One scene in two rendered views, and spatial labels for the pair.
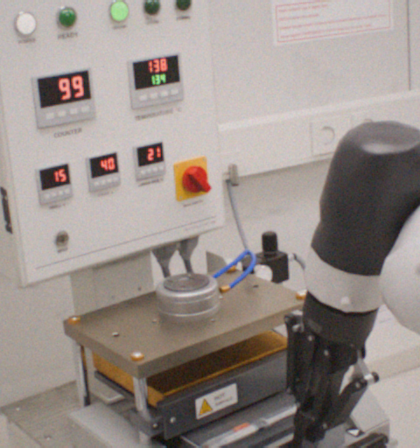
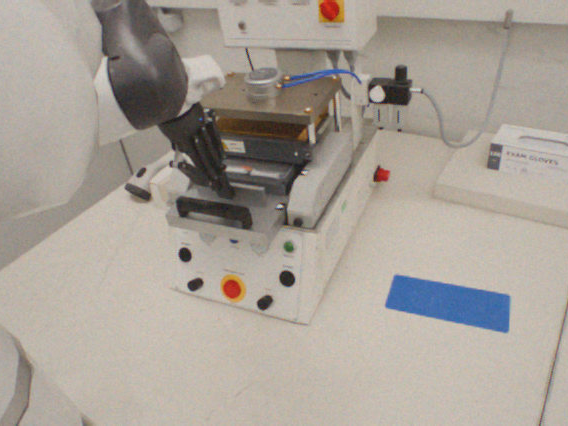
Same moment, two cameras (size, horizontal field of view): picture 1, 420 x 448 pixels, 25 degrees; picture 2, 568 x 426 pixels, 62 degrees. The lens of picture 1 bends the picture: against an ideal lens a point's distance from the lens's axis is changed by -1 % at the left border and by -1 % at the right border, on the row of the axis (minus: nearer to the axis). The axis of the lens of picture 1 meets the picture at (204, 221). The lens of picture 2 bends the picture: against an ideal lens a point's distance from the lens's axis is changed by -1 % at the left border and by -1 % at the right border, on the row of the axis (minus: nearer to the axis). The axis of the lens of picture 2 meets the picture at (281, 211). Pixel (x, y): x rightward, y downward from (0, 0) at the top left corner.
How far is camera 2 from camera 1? 1.07 m
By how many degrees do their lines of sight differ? 59
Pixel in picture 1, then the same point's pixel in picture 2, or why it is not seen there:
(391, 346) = (551, 200)
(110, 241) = (273, 36)
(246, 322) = (257, 110)
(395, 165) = not seen: hidden behind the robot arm
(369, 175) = not seen: hidden behind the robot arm
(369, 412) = (301, 202)
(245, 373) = (250, 139)
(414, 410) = (497, 247)
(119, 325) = (231, 84)
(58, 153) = not seen: outside the picture
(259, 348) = (279, 131)
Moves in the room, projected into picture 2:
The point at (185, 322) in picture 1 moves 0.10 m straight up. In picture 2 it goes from (247, 96) to (238, 48)
